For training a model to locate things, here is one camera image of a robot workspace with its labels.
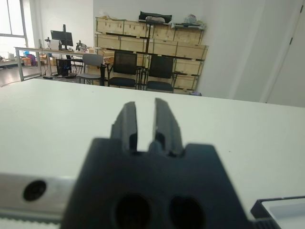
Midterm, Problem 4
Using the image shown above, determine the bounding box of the black box lid silver print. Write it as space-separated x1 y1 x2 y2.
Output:
250 195 305 229

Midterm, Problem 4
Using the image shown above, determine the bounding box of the purple and pink bag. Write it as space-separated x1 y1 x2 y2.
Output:
25 53 39 67

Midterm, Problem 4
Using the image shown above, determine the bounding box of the large bright window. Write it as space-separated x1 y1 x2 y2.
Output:
0 0 33 47

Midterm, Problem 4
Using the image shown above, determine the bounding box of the black computer monitor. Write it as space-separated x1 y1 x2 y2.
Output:
50 23 74 51

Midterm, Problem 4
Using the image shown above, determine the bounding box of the black open bag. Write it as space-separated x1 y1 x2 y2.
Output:
139 10 173 24

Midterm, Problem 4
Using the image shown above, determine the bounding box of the flat grey tray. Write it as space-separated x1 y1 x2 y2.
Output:
171 22 207 31

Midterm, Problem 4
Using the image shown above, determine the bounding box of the black computer tower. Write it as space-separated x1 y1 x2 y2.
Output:
57 59 72 77

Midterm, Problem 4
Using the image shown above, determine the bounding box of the colourful plastic bag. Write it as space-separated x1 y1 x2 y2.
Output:
183 13 204 24

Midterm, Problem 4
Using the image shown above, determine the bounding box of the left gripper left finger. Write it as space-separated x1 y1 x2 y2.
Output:
110 101 139 154

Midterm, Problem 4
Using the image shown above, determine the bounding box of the grey plastic chair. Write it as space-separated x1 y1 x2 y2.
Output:
78 53 103 84

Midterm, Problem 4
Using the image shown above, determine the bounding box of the black mesh back chair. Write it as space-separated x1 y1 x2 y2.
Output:
142 55 176 93
107 49 142 89

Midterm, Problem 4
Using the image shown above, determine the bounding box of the wood top office desk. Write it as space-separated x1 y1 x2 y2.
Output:
14 46 96 81

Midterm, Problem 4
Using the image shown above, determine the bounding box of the brown cardboard box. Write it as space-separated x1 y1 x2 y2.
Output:
39 54 58 66

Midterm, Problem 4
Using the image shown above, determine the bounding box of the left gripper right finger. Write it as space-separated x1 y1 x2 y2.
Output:
149 97 184 157

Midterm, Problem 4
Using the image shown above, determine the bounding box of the white door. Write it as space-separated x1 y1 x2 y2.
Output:
259 0 305 108

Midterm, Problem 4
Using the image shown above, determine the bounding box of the black desk device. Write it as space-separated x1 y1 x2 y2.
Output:
75 40 88 52

